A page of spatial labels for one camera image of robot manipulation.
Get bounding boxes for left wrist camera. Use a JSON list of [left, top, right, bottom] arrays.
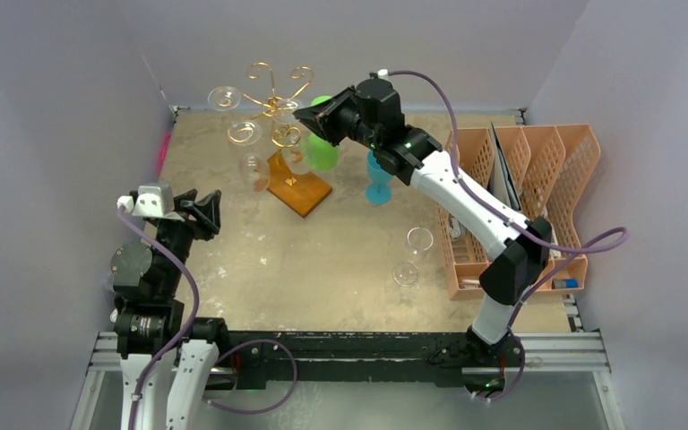
[[116, 183, 178, 219]]

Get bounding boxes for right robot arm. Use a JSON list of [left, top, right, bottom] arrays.
[[293, 76, 552, 365]]

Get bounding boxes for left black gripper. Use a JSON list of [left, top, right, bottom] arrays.
[[152, 187, 219, 296]]

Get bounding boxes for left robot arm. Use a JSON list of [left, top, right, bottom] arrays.
[[110, 184, 231, 429]]

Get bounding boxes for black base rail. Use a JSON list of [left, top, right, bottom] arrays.
[[85, 330, 612, 393]]

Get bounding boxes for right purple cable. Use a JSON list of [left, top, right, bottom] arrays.
[[386, 70, 629, 405]]

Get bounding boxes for blue plastic goblet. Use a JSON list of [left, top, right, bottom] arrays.
[[365, 151, 392, 205]]

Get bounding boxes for gold wire wine glass rack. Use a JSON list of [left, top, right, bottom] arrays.
[[227, 62, 332, 219]]

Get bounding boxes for green plastic goblet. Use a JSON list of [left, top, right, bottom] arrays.
[[299, 96, 340, 173]]

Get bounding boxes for orange plastic file organizer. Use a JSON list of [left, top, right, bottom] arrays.
[[437, 124, 601, 301]]

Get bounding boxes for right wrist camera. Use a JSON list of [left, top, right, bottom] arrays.
[[369, 68, 390, 81]]

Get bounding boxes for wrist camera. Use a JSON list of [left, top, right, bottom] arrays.
[[369, 68, 390, 81], [116, 183, 178, 219]]

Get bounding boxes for clear wine glass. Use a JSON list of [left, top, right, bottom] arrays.
[[271, 98, 311, 176], [392, 227, 434, 288], [207, 86, 243, 112], [227, 120, 271, 193]]

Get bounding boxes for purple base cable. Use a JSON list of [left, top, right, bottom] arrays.
[[201, 338, 297, 415]]

